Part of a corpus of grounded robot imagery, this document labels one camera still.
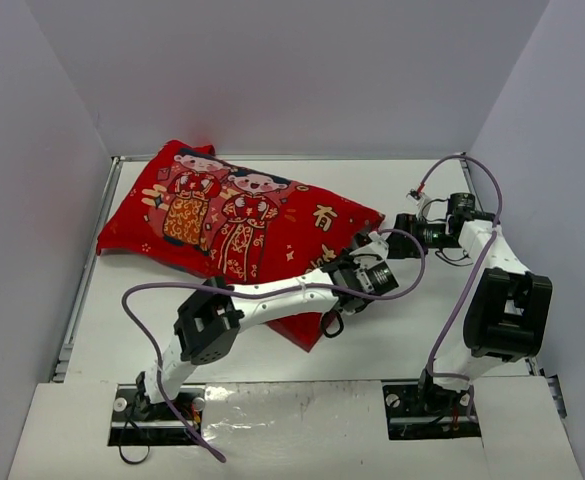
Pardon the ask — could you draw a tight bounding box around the red printed pillowcase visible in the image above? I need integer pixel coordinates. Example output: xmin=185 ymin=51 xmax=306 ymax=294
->
xmin=95 ymin=139 xmax=387 ymax=354

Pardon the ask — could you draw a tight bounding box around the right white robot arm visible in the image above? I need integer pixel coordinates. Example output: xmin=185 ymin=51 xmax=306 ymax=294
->
xmin=391 ymin=191 xmax=553 ymax=413

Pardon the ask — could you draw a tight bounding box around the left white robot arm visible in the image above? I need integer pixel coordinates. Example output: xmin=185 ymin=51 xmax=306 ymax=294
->
xmin=137 ymin=253 xmax=398 ymax=418

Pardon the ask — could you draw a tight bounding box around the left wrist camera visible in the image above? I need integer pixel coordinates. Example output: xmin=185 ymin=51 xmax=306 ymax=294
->
xmin=350 ymin=231 xmax=388 ymax=268

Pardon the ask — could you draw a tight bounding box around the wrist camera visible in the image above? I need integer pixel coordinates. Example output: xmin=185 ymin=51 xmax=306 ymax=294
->
xmin=350 ymin=231 xmax=388 ymax=268
xmin=406 ymin=189 xmax=435 ymax=218

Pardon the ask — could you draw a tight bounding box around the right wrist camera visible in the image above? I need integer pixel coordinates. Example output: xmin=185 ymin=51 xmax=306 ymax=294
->
xmin=406 ymin=189 xmax=435 ymax=218

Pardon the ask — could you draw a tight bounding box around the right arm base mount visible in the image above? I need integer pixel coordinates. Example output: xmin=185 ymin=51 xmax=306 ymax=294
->
xmin=382 ymin=381 xmax=481 ymax=441

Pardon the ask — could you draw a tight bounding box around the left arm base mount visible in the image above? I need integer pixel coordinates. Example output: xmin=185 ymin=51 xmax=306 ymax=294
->
xmin=108 ymin=385 xmax=205 ymax=447

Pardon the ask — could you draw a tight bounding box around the thin black cable loop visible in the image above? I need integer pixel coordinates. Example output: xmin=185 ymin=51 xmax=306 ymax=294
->
xmin=117 ymin=424 xmax=153 ymax=466

